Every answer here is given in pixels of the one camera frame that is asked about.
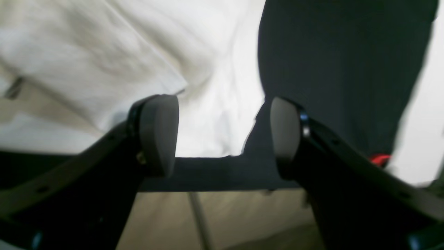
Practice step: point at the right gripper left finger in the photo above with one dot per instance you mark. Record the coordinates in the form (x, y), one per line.
(82, 202)

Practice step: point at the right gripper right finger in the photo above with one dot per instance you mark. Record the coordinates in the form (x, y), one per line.
(357, 205)

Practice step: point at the white T-shirt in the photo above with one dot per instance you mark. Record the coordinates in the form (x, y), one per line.
(71, 69)

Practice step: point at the red black clamp bottom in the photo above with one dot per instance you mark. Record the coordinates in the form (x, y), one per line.
(380, 160)

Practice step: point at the white frame right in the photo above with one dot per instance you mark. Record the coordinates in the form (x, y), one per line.
(418, 155)

